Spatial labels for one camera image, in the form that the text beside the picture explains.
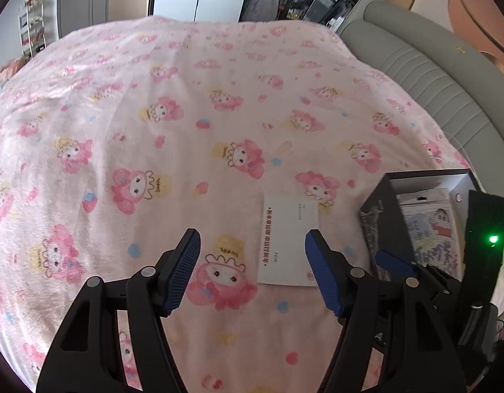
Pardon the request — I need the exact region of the grey door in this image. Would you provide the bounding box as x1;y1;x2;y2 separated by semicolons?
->
57;0;113;38

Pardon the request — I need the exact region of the pink flower bouquet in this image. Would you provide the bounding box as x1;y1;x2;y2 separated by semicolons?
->
0;56;31;83

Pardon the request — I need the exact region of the cartoon diamond painting kit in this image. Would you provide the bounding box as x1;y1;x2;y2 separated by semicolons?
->
399;188;466;280

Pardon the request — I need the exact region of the pink printed blanket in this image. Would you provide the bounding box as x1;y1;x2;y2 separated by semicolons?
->
0;15;502;393

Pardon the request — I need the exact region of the black cardboard box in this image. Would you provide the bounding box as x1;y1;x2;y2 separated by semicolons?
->
359;169;479;281

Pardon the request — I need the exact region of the gold ring wall decor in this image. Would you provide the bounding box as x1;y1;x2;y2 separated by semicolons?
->
448;0;504;60

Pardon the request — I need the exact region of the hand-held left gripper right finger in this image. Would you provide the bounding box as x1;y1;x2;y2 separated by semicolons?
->
304;228;468;393

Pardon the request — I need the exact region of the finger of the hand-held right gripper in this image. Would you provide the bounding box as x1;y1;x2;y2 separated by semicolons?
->
374;250;463;308

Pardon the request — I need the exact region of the grey padded headboard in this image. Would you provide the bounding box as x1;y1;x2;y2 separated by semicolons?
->
336;0;504;173

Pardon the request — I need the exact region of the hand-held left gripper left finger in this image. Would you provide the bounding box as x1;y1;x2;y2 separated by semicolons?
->
36;228;202;393

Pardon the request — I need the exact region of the white shelf rack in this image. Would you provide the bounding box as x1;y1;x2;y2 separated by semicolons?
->
18;0;46;56

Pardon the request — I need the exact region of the white paper card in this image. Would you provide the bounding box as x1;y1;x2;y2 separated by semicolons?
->
258;192;320;287

